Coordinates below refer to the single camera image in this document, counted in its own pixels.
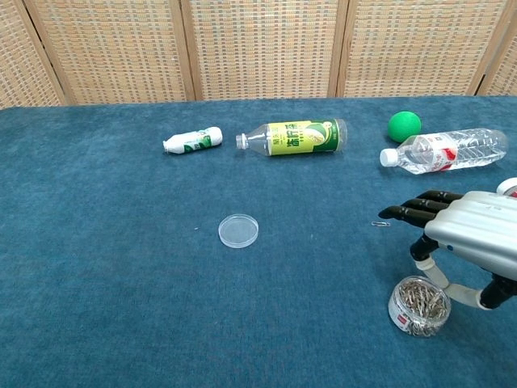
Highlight small white yogurt bottle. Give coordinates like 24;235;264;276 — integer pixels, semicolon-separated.
162;126;224;155

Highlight green foam ball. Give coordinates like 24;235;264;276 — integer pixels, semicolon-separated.
387;111;422;143

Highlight round clear paper clip box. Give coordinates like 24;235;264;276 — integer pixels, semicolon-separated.
388;275;452;338

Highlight clear water bottle white cap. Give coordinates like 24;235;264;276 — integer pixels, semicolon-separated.
379;128;509;175

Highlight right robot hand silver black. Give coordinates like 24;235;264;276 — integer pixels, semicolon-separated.
377;188;517;310

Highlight empty green label tea bottle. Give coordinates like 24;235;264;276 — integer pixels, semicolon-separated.
235;117;348;158

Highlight clear round plastic lid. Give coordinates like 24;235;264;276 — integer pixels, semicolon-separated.
218;213;260;249

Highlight woven bamboo screen panel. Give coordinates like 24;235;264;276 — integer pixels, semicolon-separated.
0;0;68;109
23;0;197;107
337;0;508;98
179;0;351;102
480;0;517;97

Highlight blue felt table mat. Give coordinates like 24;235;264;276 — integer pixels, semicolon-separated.
0;95;517;388

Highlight red juice bottle white cap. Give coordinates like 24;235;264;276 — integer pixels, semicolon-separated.
495;177;517;200

